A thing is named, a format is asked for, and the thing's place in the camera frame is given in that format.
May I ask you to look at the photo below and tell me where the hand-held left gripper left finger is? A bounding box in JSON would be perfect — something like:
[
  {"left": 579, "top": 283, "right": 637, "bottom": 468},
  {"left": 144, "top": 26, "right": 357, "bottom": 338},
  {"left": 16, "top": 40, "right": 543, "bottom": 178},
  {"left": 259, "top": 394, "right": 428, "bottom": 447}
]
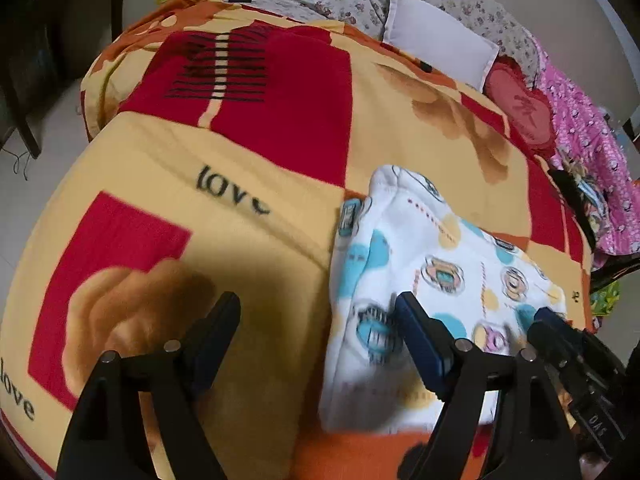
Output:
[{"left": 56, "top": 291, "right": 242, "bottom": 480}]

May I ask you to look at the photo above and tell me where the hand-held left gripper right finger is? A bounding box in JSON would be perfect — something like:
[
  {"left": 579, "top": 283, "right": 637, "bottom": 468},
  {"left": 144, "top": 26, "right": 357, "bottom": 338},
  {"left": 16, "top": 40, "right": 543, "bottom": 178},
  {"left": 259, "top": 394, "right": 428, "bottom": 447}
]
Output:
[{"left": 395, "top": 291, "right": 583, "bottom": 480}]

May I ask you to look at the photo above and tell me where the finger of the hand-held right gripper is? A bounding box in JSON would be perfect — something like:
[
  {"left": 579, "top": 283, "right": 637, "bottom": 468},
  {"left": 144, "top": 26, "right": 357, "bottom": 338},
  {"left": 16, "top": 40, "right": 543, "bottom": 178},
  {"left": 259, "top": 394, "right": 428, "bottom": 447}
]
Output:
[
  {"left": 526, "top": 321, "right": 588, "bottom": 403},
  {"left": 533, "top": 307, "right": 621, "bottom": 361}
]

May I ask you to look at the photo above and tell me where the white cartoon print baby top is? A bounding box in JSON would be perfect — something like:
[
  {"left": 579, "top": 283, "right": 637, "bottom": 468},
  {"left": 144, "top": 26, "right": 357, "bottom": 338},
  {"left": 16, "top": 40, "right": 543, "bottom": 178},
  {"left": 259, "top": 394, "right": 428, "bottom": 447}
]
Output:
[{"left": 320, "top": 164, "right": 568, "bottom": 433}]

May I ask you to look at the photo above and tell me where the green patterned bag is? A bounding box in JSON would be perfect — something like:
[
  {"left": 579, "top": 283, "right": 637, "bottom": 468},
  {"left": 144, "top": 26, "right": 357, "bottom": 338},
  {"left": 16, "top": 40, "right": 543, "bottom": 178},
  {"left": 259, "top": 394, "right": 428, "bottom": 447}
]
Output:
[{"left": 590, "top": 280, "right": 621, "bottom": 318}]

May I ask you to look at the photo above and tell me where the black cloth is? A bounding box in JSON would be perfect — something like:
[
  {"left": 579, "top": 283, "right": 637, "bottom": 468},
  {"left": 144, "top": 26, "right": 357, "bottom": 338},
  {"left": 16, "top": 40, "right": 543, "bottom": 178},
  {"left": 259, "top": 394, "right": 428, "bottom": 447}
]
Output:
[{"left": 547, "top": 160, "right": 613, "bottom": 243}]

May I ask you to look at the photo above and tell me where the pink printed quilt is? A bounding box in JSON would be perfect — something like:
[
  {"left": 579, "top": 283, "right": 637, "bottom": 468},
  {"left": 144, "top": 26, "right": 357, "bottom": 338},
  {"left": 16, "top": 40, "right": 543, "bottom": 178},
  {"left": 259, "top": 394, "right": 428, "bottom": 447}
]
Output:
[{"left": 535, "top": 35, "right": 640, "bottom": 271}]

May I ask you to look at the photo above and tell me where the red heart cushion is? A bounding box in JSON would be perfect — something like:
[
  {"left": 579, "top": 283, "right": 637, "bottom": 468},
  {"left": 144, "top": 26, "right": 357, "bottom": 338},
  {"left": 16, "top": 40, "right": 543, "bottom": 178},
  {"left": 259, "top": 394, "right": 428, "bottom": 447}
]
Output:
[{"left": 482, "top": 57, "right": 558, "bottom": 161}]

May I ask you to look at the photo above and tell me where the red and yellow printed blanket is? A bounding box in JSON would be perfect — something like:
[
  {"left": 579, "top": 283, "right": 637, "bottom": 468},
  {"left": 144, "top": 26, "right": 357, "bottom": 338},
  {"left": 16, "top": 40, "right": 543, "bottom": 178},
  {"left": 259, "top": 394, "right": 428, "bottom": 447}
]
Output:
[{"left": 0, "top": 0, "right": 598, "bottom": 480}]

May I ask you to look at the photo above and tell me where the white pillow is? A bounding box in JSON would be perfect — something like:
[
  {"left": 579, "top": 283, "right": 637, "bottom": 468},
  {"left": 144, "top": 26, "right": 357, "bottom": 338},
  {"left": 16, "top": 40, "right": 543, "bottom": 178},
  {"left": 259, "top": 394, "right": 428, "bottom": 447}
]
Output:
[{"left": 382, "top": 0, "right": 501, "bottom": 92}]

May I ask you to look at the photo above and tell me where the dark wooden cabinet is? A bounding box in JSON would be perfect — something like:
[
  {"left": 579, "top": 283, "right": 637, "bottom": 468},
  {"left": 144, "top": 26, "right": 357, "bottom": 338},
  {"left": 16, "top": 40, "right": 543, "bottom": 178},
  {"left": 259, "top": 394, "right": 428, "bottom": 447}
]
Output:
[{"left": 0, "top": 0, "right": 128, "bottom": 161}]

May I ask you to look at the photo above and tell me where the black floor cable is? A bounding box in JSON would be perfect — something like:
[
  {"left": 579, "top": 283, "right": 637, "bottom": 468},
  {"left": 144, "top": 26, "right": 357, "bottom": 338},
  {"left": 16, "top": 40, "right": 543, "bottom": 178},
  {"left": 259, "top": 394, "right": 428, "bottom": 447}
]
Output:
[{"left": 0, "top": 127, "right": 35, "bottom": 181}]

